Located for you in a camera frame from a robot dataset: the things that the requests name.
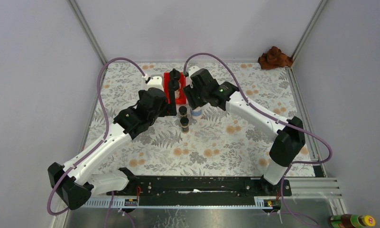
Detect blue-label shaker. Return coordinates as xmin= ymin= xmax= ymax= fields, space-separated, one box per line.
xmin=190 ymin=107 xmax=203 ymax=119

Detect black-cap jar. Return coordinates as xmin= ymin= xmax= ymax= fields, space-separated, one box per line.
xmin=169 ymin=68 xmax=181 ymax=81
xmin=167 ymin=79 xmax=180 ymax=100

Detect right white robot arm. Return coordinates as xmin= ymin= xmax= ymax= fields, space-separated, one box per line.
xmin=183 ymin=66 xmax=306 ymax=196

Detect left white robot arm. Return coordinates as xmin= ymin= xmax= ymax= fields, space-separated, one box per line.
xmin=47 ymin=87 xmax=177 ymax=215

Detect small dark spice bottle rear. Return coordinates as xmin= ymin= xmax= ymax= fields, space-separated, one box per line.
xmin=178 ymin=106 xmax=187 ymax=118

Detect small dark spice bottle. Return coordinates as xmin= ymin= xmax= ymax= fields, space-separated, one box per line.
xmin=180 ymin=117 xmax=189 ymax=133
xmin=178 ymin=106 xmax=187 ymax=118

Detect small dark spice bottle front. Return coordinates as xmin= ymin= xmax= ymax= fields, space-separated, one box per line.
xmin=180 ymin=117 xmax=189 ymax=133

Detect red plastic bin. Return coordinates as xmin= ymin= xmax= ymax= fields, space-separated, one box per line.
xmin=163 ymin=72 xmax=186 ymax=105

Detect left clear plastic bin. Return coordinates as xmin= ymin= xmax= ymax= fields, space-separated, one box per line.
xmin=140 ymin=73 xmax=165 ymax=92

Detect floral table mat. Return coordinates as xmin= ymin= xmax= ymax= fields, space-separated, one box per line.
xmin=77 ymin=62 xmax=316 ymax=178

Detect brown crumpled cloth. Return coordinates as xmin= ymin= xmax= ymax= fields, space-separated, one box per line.
xmin=258 ymin=46 xmax=294 ymax=70

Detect green yellow-cap bottle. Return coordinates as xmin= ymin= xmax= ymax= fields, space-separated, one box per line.
xmin=329 ymin=214 xmax=376 ymax=228

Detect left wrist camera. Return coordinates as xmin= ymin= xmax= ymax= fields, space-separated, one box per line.
xmin=144 ymin=75 xmax=164 ymax=93

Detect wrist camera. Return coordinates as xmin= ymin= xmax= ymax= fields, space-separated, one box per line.
xmin=144 ymin=75 xmax=164 ymax=93
xmin=183 ymin=66 xmax=200 ymax=80

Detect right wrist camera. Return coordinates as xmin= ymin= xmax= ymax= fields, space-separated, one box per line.
xmin=183 ymin=66 xmax=200 ymax=80

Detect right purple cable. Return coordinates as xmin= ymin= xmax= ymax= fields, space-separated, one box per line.
xmin=183 ymin=52 xmax=333 ymax=166

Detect purple cable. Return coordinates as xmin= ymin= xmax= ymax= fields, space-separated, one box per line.
xmin=183 ymin=52 xmax=333 ymax=166
xmin=47 ymin=57 xmax=149 ymax=217

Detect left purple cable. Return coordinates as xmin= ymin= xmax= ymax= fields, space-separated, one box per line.
xmin=47 ymin=57 xmax=149 ymax=217

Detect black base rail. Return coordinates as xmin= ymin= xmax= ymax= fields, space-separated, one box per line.
xmin=113 ymin=175 xmax=292 ymax=207

